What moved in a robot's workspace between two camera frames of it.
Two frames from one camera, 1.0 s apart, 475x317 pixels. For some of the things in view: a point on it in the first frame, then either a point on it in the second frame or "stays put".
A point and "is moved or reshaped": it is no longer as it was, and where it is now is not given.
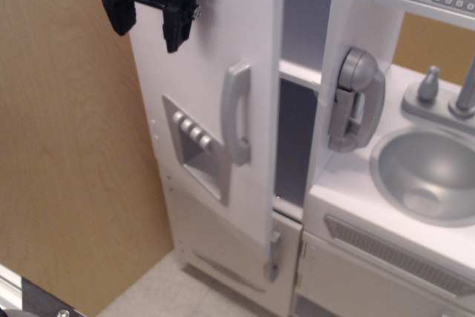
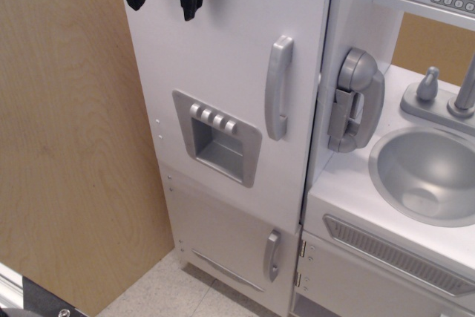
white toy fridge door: x=215 y=106 is moved or reshaped
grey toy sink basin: x=427 y=174 stays put
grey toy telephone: x=358 y=115 stays put
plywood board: x=82 y=211 stays put
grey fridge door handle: x=238 y=79 -> x=280 y=53
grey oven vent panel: x=425 y=267 stays put
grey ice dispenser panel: x=198 y=148 -> x=220 y=142
